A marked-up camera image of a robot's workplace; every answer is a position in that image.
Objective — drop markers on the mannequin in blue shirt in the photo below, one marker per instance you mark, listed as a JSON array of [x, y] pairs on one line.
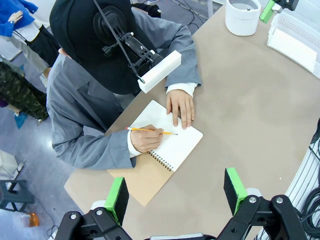
[[12, 15]]

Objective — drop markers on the white head camera with mount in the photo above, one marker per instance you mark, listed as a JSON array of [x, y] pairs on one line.
[[160, 70]]

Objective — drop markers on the person's right hand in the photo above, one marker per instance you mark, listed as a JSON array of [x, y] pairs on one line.
[[145, 138]]

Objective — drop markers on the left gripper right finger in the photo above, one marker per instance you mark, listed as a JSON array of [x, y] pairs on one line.
[[235, 192]]

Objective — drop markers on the yellow pencil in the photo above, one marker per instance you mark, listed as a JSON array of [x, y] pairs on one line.
[[142, 129]]

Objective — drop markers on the grey stool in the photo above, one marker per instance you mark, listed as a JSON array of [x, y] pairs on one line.
[[15, 197]]

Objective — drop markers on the person's left forearm grey sleeve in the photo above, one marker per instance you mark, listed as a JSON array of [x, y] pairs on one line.
[[185, 55]]

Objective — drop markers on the spiral notebook with kraft cover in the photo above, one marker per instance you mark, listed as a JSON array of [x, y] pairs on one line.
[[180, 145]]

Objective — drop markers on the white perforated plastic basket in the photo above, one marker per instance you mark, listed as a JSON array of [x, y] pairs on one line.
[[292, 22]]

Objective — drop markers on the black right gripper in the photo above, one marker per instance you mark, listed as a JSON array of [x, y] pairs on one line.
[[287, 3]]

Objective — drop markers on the white storage box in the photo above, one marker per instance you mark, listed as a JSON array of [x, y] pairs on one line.
[[7, 165]]

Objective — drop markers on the person's left hand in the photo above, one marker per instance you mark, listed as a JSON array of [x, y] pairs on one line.
[[182, 105]]

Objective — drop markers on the white round trash bin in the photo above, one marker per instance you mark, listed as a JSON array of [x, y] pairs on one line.
[[242, 22]]

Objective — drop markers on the person in grey jacket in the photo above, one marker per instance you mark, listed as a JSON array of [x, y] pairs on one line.
[[75, 100]]

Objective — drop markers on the person's right forearm grey sleeve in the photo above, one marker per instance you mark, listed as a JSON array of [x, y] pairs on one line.
[[100, 152]]

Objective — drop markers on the amber glass bowl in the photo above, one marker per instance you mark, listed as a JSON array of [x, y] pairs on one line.
[[33, 220]]

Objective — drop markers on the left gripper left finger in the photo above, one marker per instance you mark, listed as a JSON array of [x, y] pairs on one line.
[[117, 200]]

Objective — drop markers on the black cap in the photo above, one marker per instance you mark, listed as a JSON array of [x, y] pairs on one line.
[[75, 37]]

